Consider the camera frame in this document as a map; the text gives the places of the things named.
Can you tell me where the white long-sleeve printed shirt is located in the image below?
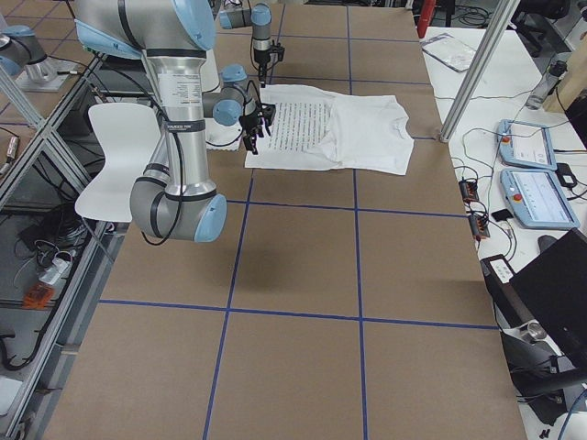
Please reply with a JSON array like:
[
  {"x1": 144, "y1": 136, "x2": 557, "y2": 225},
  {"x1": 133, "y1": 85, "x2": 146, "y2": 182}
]
[{"x1": 245, "y1": 84, "x2": 414, "y2": 175}]

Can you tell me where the blue teach pendant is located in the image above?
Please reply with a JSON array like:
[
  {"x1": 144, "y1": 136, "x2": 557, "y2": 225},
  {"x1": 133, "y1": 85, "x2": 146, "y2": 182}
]
[
  {"x1": 496, "y1": 119, "x2": 557, "y2": 171},
  {"x1": 500, "y1": 168, "x2": 581, "y2": 230}
]

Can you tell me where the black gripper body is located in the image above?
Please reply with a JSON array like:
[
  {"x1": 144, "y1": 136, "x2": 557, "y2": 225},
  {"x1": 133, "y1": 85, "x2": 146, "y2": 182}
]
[
  {"x1": 255, "y1": 49, "x2": 271, "y2": 73},
  {"x1": 239, "y1": 107, "x2": 264, "y2": 138}
]

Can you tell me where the white plastic chair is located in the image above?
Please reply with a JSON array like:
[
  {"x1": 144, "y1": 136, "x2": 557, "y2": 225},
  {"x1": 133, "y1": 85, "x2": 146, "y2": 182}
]
[{"x1": 75, "y1": 102, "x2": 161, "y2": 223}]

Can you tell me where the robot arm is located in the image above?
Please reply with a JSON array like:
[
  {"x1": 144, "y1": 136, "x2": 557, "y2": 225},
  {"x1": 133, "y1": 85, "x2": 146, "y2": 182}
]
[
  {"x1": 75, "y1": 1, "x2": 275, "y2": 246},
  {"x1": 218, "y1": 3, "x2": 272, "y2": 88}
]

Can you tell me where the black laptop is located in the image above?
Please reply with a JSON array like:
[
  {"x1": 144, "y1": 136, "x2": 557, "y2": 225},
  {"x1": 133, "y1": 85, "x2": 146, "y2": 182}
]
[{"x1": 510, "y1": 228, "x2": 586, "y2": 368}]

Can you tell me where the clear water bottle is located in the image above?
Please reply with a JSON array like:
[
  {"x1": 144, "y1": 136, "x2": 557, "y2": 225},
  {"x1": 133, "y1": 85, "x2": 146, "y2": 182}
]
[{"x1": 526, "y1": 60, "x2": 568, "y2": 110}]

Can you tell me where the red object at edge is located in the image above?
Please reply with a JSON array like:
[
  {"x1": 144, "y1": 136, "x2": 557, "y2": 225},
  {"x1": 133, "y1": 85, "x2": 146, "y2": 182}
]
[{"x1": 416, "y1": 0, "x2": 437, "y2": 39}]

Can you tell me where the lower blue teach pendant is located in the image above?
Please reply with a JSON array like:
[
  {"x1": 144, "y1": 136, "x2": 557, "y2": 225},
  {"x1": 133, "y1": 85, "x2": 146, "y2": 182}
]
[{"x1": 500, "y1": 168, "x2": 581, "y2": 230}]

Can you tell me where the upper blue teach pendant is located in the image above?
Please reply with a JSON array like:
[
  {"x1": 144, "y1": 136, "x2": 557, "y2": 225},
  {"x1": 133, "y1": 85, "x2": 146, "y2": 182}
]
[{"x1": 496, "y1": 119, "x2": 557, "y2": 171}]

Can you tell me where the black monitor stand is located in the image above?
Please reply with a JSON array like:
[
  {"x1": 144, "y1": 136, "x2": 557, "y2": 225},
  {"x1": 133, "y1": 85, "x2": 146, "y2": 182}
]
[{"x1": 481, "y1": 255, "x2": 586, "y2": 426}]

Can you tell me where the aluminium frame post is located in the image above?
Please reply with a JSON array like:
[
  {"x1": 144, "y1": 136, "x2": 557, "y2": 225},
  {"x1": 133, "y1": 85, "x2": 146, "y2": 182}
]
[{"x1": 439, "y1": 0, "x2": 520, "y2": 143}]

